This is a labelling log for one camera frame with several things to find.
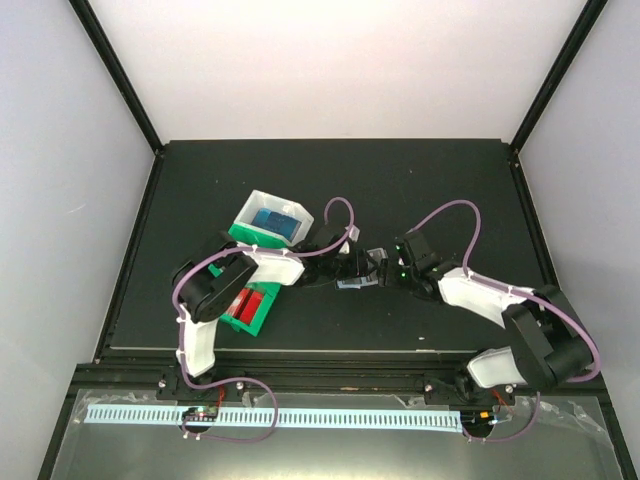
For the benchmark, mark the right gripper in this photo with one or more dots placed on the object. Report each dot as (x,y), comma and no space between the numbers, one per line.
(391,280)

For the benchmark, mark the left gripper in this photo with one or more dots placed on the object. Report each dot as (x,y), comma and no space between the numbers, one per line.
(358,267)

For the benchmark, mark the red credit card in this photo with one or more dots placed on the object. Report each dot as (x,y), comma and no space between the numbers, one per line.
(244,307)

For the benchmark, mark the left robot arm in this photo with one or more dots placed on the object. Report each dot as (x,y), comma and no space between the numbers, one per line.
(191,285)

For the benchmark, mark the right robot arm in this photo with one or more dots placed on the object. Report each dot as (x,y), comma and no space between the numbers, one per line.
(546,344)

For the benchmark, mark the blue cards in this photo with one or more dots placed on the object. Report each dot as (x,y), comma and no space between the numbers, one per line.
(276,222)

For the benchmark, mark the green plastic bin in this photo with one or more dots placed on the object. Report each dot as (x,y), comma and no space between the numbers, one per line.
(225,286)
(262,238)

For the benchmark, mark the clear white plastic bin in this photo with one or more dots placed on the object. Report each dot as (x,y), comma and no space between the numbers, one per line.
(259,199)

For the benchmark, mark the right small circuit board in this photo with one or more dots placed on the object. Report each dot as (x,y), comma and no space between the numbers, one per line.
(480,417)

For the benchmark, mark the small circuit board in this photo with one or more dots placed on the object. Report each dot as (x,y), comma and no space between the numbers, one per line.
(480,417)
(200,414)

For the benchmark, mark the left small circuit board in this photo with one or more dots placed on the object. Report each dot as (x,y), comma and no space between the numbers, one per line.
(200,414)

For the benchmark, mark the clear acrylic sheet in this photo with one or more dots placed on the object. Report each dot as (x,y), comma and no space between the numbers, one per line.
(555,438)

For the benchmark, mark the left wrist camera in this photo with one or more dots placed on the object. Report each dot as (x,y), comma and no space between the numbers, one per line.
(354,233)

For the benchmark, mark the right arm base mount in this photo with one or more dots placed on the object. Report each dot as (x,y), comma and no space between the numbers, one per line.
(449,387)

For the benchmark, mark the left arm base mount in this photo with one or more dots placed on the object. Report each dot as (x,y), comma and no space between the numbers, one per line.
(173,386)

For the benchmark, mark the black aluminium front rail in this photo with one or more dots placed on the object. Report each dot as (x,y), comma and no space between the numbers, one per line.
(397,378)

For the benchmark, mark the left black frame post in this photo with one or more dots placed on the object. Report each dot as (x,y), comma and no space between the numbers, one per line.
(102,45)

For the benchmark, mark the black frame post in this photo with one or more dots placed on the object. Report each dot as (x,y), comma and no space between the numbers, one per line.
(102,45)
(572,45)

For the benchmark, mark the right black frame post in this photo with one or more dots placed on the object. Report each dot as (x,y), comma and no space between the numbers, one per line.
(572,45)

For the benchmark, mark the white slotted cable duct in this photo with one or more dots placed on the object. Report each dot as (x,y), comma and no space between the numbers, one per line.
(372,419)

